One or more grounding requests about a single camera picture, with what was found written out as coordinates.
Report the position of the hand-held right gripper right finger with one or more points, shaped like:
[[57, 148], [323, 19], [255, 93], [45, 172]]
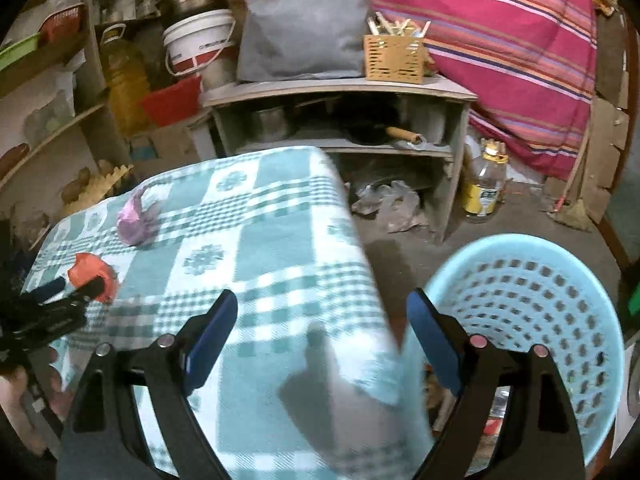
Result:
[[432, 345]]

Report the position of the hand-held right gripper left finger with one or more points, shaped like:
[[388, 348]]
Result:
[[210, 345]]

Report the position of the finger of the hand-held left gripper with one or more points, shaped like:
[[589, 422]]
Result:
[[90, 290], [45, 291]]

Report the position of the red cloth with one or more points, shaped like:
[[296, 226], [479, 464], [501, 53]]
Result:
[[90, 267]]

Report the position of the light blue plastic basket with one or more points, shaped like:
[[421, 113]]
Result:
[[525, 280]]

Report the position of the person's left hand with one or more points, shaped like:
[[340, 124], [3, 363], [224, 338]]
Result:
[[12, 390]]

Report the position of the pink crumpled cloth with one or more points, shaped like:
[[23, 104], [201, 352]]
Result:
[[132, 220]]

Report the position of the pile of potatoes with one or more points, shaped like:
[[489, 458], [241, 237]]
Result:
[[75, 185]]

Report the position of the green checked tablecloth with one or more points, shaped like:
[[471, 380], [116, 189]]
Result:
[[280, 240]]

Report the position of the crumpled clear plastic bags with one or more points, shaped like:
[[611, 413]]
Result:
[[390, 205]]

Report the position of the cardboard box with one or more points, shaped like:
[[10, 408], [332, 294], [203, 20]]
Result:
[[167, 142]]

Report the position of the yellow label oil bottle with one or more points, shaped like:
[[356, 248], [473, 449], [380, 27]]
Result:
[[482, 185]]

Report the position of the curved wooden shelf rack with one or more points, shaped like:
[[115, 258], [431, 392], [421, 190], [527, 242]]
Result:
[[85, 115]]

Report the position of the straw broom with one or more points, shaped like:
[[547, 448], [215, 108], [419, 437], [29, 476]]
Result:
[[575, 210]]

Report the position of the red plastic basin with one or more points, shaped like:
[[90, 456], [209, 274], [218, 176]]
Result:
[[170, 102]]

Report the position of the large yellow oil jug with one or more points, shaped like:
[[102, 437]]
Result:
[[125, 80]]

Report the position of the black pan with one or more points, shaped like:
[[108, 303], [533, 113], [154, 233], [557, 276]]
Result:
[[370, 134]]

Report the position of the small steel pot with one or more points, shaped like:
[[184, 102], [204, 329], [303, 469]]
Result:
[[269, 125]]

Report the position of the green plastic tray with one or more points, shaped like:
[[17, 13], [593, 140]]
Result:
[[17, 52]]

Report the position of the red plastic basket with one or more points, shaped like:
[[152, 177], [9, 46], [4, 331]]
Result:
[[62, 22]]

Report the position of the low wooden shelf unit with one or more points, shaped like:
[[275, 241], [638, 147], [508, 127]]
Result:
[[350, 87]]

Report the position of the white plastic bucket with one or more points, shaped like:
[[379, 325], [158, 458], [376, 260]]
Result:
[[195, 40]]

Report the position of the cardboard panel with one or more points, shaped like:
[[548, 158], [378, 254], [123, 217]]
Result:
[[607, 125]]

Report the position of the row of metal cups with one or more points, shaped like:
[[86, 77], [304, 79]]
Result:
[[127, 7]]

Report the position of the woven yellow basket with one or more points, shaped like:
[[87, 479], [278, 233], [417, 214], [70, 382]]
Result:
[[395, 60]]

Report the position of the pink striped cloth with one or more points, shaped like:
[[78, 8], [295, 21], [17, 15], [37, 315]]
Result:
[[500, 35]]

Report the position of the bundle of wooden utensils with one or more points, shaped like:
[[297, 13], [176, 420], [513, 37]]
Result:
[[397, 25]]

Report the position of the grey fabric bag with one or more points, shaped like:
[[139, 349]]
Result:
[[300, 35]]

